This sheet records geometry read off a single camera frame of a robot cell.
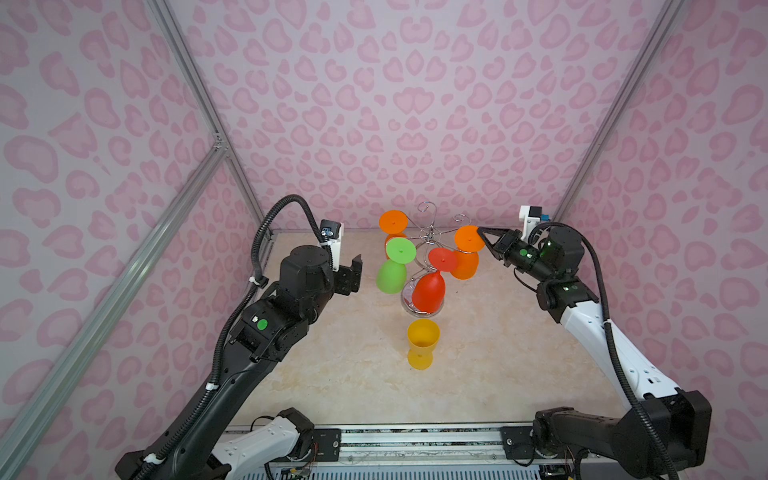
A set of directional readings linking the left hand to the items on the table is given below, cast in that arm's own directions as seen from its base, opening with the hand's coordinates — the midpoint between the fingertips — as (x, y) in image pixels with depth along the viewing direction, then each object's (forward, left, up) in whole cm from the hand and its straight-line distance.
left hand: (342, 247), depth 64 cm
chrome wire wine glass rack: (+9, -20, -8) cm, 24 cm away
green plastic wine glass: (+3, -10, -14) cm, 18 cm away
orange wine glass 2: (+13, -11, -6) cm, 18 cm away
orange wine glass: (+6, -29, -6) cm, 30 cm away
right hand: (+7, -31, -2) cm, 32 cm away
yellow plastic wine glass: (-7, -18, -29) cm, 35 cm away
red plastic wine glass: (-1, -20, -14) cm, 24 cm away
